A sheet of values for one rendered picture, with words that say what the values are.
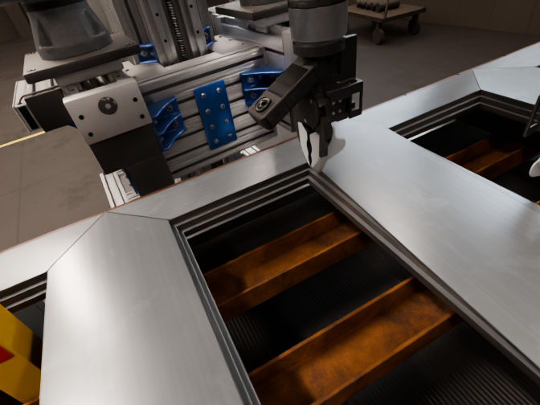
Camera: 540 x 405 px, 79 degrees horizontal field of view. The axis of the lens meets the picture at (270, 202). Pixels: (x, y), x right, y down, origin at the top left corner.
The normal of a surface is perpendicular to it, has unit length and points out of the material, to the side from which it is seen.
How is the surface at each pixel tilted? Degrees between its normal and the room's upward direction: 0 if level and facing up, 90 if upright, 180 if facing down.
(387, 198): 0
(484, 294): 0
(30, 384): 90
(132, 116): 90
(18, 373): 90
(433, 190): 0
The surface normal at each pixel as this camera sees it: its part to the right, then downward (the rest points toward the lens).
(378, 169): -0.14, -0.76
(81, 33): 0.64, 0.11
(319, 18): -0.01, 0.64
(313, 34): -0.31, 0.64
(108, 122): 0.51, 0.49
